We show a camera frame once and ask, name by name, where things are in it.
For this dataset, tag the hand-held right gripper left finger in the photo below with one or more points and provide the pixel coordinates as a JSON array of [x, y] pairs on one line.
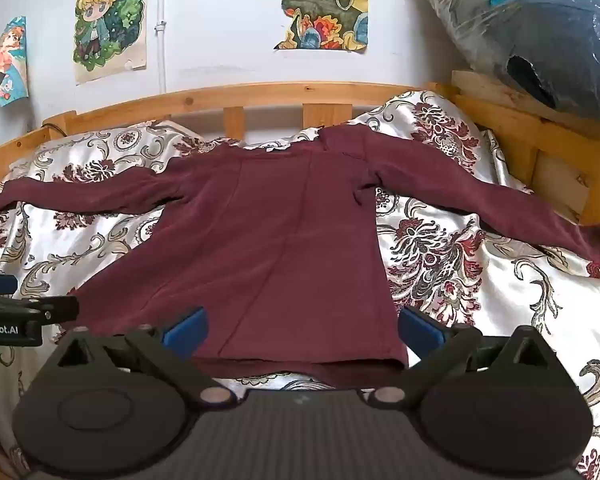
[[186, 334]]

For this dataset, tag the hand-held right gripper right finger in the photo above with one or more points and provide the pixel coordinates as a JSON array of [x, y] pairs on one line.
[[420, 332]]

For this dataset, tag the maroon long-sleeved shirt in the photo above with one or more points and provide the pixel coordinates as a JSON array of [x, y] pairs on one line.
[[280, 240]]

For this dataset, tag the floral satin blanket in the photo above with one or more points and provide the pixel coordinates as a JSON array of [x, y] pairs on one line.
[[460, 260]]

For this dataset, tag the small orange cartoon poster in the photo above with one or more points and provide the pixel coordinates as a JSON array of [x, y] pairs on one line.
[[11, 62]]

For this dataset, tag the blond cartoon character poster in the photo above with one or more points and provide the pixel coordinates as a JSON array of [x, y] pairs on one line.
[[109, 20]]

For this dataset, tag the plastic-wrapped dark bedding bundle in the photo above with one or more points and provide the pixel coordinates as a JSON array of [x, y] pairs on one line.
[[545, 25]]

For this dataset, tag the colourful landscape cartoon poster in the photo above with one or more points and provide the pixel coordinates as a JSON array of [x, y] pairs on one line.
[[320, 5]]

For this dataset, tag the wooden bed frame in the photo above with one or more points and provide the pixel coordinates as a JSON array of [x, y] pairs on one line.
[[535, 130]]

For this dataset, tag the white wall pipe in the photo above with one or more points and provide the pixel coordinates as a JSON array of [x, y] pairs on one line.
[[162, 25]]

